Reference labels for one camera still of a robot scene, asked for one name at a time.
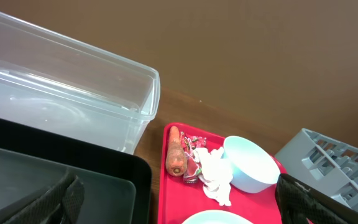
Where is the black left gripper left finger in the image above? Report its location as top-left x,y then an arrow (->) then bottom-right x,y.
0,171 -> 85,224

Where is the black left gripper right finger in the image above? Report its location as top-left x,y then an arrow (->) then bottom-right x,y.
275,174 -> 358,224

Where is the light blue bowl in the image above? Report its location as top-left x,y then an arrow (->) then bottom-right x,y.
223,136 -> 280,194

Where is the light blue plate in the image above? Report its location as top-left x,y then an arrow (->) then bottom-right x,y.
182,210 -> 253,224

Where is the grey dishwasher rack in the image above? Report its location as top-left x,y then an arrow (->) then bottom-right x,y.
275,128 -> 358,212

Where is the black plastic bin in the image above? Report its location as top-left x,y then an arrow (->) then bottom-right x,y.
0,119 -> 152,223

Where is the crumpled white napkin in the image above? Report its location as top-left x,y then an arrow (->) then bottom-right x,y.
193,147 -> 233,207

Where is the red serving tray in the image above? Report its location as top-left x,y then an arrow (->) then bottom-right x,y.
157,123 -> 282,224

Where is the orange carrot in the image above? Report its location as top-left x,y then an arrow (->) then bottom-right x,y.
165,126 -> 187,177

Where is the red snack wrapper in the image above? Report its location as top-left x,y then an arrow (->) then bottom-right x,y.
180,131 -> 206,184

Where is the clear plastic bin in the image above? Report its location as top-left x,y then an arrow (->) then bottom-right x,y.
0,12 -> 160,154

